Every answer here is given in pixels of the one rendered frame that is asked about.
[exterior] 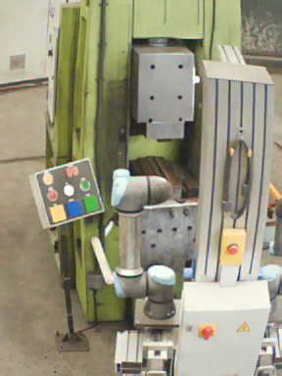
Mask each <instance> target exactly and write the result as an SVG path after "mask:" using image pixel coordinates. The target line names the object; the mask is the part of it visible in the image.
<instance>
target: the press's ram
mask: <svg viewBox="0 0 282 376"><path fill-rule="evenodd" d="M131 43H132V48H131V94H130V112H131V114H132V115H133V117H134V119H135V120H136V122H137V123H149V119H150V120H151V121H152V122H168V121H179V119H181V120H182V121H185V120H192V121H193V112H194V101H193V95H194V82H198V81H199V77H198V76H197V75H194V66H195V65H194V54H193V53H192V52H191V51H190V50H188V49H187V48H186V47H185V46H184V45H182V44H181V43H180V42H179V41H177V40H176V39H175V38H169V39H168V45H166V46H165V45H162V46H153V45H147V44H143V38H131Z"/></svg>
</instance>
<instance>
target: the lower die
mask: <svg viewBox="0 0 282 376"><path fill-rule="evenodd" d="M148 157H155V159H156V160H157V162H158V164H159V165H160V167H161V168H162V171H163V173H164V175H165V177H166V179H167V180H168V182H169V183H170V185H171V187H172V195H171V197H170V198H169V201H171V200H176V199H179V198H180V199H181V190H182V186H181V184H180V183H179V181H178V182H177V183H176V181H177V180H178V179H177V178H175V180H174V177H175V175H174V174H173V171H172V172H171V173H170V171H171V168H169V166H167V167H166V165H167V163H166V162H165V159H164V157H156V156H146V158H138V159H137V160H135V161H136V163H137V164H138V166H139V167H140V169H141V171H142V173H143V176H157V177H160V176H159V174H158V172H157V170H156V169H155V167H154V166H153V164H152V163H151V161H150V159H149V158H148ZM134 166H135V168H134V171H135V169H137V168H138V166H137V165H136V164H134V165H133V166H132V172H133V167H134ZM172 175H173V176H172Z"/></svg>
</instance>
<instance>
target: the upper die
mask: <svg viewBox="0 0 282 376"><path fill-rule="evenodd" d="M130 114H131V113H130ZM131 116H132V117H133V115H131ZM133 119H134V117H133ZM134 121H135V122H136V120H135V119H134ZM136 123H137V122H136ZM137 125H138V126H139V128H140V130H141V131H142V133H143V135H144V136H145V138H146V139H153V140H157V139H174V138H183V132H184V121H182V120H181V119H179V121H168V122H152V121H151V120H150V119H149V123H137Z"/></svg>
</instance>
